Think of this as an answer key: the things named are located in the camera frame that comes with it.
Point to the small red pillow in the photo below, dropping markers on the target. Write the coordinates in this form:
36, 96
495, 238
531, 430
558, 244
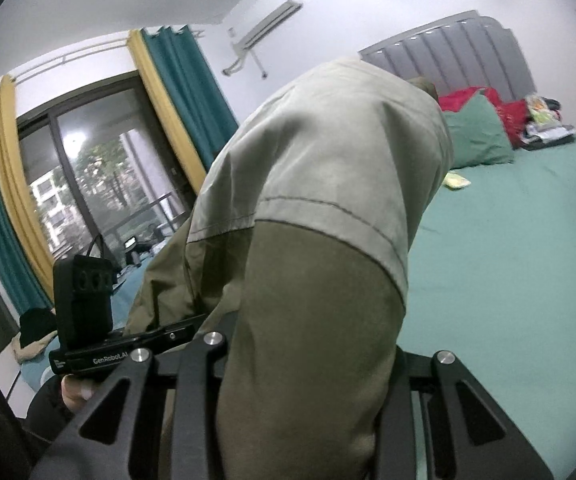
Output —
515, 120

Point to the grey padded headboard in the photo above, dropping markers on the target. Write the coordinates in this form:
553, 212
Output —
458, 50

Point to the green pillow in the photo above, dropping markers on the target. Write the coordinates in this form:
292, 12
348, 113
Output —
478, 135

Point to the bed with green sheet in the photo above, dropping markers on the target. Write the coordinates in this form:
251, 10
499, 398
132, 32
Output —
493, 285

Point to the large red pillow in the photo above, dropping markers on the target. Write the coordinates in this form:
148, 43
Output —
463, 97

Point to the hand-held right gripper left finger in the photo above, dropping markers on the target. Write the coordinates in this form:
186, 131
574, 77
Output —
188, 410

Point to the stack of books and packets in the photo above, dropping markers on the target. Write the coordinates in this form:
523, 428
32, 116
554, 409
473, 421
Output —
548, 122

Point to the olive green hooded jacket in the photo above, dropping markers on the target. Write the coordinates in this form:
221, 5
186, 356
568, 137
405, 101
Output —
318, 210

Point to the cream cloth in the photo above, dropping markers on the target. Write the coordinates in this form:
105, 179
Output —
30, 350

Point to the curtain rod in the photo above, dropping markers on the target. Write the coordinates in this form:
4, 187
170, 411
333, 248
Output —
93, 50

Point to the white air conditioner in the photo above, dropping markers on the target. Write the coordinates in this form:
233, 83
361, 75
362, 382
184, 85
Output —
265, 17

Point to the glass balcony door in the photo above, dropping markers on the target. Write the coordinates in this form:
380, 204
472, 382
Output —
98, 170

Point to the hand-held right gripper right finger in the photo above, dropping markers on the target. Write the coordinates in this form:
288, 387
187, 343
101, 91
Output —
448, 410

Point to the black cloth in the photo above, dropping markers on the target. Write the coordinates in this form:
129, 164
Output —
38, 325

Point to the person's left hand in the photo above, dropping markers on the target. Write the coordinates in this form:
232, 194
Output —
75, 392

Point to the yellow-green packet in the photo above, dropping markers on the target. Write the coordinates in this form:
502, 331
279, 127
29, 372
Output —
456, 181

